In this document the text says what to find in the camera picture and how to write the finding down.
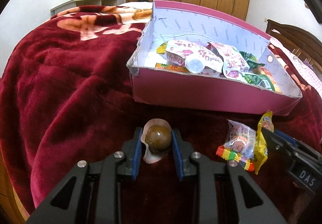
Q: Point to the burger gummy candy packet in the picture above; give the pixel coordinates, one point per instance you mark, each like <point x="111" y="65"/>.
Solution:
<point x="171" y="68"/>

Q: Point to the red floral fleece blanket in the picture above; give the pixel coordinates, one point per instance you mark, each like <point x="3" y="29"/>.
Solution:
<point x="66" y="96"/>

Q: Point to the wooden headboard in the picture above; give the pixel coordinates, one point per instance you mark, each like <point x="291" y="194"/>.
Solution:
<point x="301" y="43"/>

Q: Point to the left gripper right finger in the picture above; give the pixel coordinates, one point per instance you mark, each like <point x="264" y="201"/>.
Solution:
<point x="192" y="165"/>

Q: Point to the wooden nightstand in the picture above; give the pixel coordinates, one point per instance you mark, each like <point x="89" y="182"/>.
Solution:
<point x="10" y="202"/>

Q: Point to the orange rice cracker packet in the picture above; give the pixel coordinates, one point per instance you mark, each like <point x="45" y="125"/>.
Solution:
<point x="260" y="70"/>

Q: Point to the clear gummy bag rainbow edge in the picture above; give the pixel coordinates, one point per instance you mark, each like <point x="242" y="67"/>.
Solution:
<point x="239" y="145"/>

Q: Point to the braised egg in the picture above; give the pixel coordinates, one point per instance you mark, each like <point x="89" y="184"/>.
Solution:
<point x="157" y="139"/>

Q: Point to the grey low bookshelf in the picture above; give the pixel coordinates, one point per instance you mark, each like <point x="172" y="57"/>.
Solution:
<point x="75" y="3"/>

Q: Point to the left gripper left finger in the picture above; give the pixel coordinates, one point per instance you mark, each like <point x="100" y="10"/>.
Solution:
<point x="118" y="168"/>

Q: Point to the pink cardboard box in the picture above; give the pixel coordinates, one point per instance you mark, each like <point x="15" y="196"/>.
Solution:
<point x="208" y="90"/>

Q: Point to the pink white jelly pouch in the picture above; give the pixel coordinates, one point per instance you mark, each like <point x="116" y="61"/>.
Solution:
<point x="234" y="65"/>

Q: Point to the white pink spouted pouch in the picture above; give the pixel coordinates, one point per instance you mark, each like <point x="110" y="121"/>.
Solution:
<point x="191" y="56"/>

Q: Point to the green snack packet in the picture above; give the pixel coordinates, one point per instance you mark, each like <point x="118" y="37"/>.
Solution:
<point x="253" y="78"/>

